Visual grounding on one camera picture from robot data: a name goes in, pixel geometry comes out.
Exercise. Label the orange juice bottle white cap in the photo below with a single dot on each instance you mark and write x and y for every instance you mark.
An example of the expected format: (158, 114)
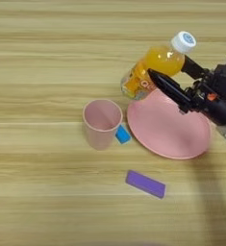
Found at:
(159, 64)

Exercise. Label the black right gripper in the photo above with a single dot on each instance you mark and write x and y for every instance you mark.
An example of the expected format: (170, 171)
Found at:
(215, 107)

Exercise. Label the blue block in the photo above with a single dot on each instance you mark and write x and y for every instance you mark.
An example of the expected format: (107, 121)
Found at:
(122, 135)

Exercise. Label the pink plastic plate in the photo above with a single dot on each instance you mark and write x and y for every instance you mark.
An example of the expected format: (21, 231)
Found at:
(169, 131)

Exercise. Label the purple block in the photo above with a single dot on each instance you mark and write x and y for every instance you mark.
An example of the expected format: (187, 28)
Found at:
(145, 184)

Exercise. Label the pink plastic cup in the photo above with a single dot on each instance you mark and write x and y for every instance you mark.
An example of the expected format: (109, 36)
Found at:
(101, 123)

